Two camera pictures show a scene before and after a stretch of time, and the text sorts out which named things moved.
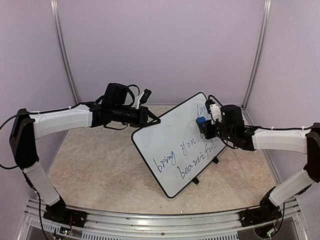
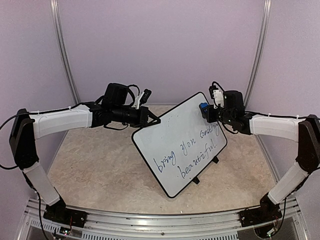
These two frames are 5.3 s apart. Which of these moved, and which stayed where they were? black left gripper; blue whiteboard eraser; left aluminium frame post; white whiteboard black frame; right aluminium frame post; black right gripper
Moved: blue whiteboard eraser; black right gripper
Stayed: white whiteboard black frame; left aluminium frame post; black left gripper; right aluminium frame post
